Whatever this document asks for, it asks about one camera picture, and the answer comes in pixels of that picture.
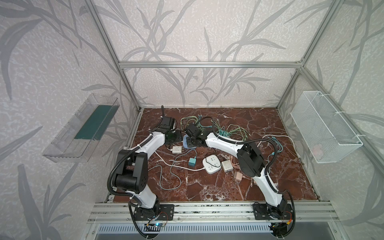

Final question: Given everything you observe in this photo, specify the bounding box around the cream white charger plug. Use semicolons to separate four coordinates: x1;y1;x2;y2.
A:
171;146;183;154

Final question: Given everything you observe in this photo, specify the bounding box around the teal charger plug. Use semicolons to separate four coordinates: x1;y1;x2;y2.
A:
188;158;197;168

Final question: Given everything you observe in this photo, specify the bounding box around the white power strip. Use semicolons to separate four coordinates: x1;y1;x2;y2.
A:
203;155;222;175

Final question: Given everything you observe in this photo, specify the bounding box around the pink charger plug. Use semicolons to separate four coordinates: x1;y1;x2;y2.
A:
234;172;243;182

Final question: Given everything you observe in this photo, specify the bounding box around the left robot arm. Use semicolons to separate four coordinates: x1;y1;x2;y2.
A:
107;115;181;209

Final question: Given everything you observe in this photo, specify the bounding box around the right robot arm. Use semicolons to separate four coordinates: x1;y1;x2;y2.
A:
185;124;288;213

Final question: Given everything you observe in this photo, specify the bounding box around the blue power strip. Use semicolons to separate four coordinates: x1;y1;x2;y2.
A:
183;135;197;149

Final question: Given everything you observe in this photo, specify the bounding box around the light green usb cable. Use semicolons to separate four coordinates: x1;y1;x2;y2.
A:
179;115;250;142

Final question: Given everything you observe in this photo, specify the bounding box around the thick white power cord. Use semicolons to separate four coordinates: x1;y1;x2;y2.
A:
154;149;206;172

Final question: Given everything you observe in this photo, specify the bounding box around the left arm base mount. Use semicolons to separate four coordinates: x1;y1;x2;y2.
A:
134;204;175;221

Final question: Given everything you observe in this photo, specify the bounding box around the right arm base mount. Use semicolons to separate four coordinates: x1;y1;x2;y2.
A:
252;202;293;221

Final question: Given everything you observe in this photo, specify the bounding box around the clear plastic wall shelf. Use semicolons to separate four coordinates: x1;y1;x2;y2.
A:
43;94;120;163

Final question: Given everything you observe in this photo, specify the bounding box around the white wire mesh basket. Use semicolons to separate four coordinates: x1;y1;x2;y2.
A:
291;91;363;164

